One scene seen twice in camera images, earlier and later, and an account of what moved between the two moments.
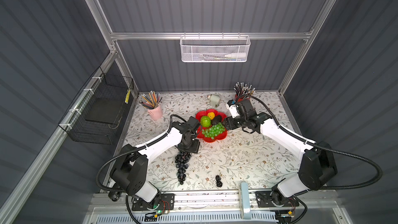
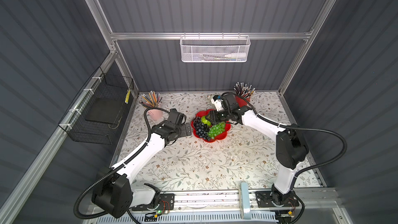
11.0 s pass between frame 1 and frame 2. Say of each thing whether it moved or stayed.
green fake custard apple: stayed
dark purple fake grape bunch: moved
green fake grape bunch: stayed
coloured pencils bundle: stayed
